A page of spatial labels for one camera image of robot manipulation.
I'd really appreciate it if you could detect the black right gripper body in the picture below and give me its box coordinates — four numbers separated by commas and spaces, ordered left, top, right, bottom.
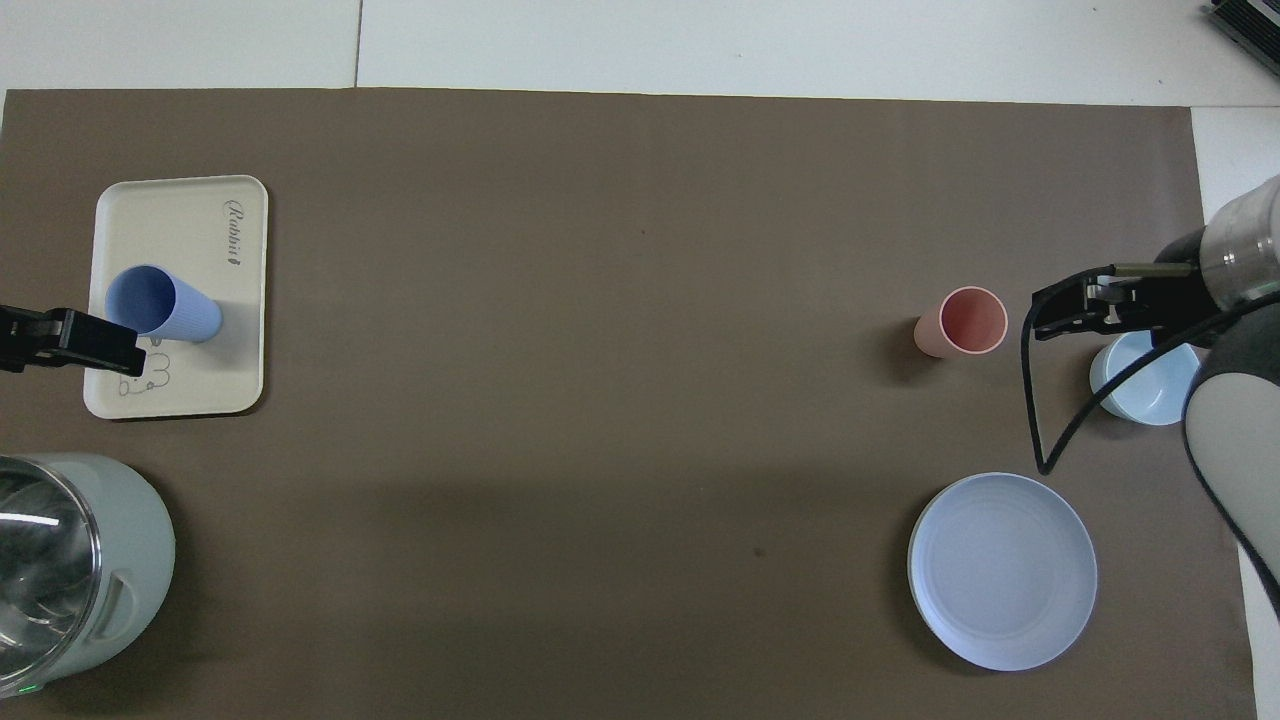
1105, 262, 1216, 346

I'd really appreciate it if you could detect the blue ribbed cup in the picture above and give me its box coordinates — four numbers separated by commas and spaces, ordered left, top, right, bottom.
105, 264, 224, 344

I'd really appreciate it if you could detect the pink cup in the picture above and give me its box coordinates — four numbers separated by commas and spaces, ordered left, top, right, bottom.
913, 286, 1009, 359

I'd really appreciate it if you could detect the cream rabbit print tray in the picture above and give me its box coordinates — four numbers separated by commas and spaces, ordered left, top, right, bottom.
83, 175, 269, 419

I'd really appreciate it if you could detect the light blue bowl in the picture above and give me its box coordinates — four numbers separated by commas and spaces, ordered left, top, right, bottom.
1089, 330, 1203, 427

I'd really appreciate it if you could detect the pale green glass-lidded pot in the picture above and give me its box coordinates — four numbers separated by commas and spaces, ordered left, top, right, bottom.
0, 453, 177, 699

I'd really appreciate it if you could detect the pale blue plate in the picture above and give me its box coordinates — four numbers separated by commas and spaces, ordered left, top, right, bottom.
907, 472, 1099, 672

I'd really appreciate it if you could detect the grey ribbed device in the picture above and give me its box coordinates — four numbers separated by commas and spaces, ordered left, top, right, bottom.
1205, 0, 1280, 61

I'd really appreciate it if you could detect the brown table mat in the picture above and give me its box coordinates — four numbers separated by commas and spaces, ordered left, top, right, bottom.
0, 88, 1259, 720

